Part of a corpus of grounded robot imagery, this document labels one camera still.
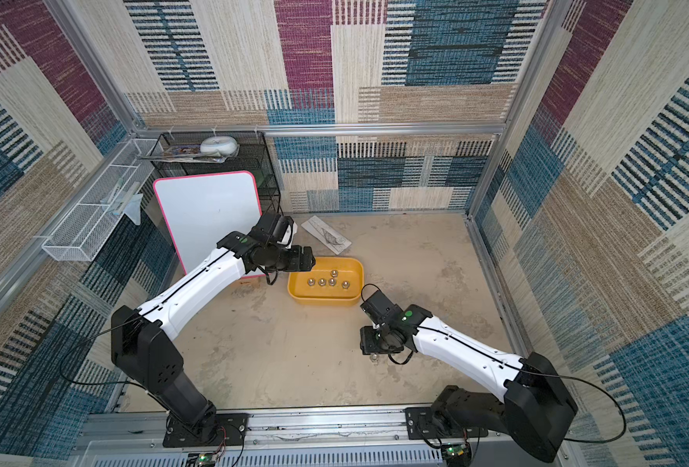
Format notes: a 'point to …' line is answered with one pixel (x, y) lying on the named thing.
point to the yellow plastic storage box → (350, 269)
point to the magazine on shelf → (188, 154)
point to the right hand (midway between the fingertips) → (368, 342)
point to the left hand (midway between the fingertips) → (302, 259)
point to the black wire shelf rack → (254, 157)
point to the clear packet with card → (335, 241)
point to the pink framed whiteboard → (204, 208)
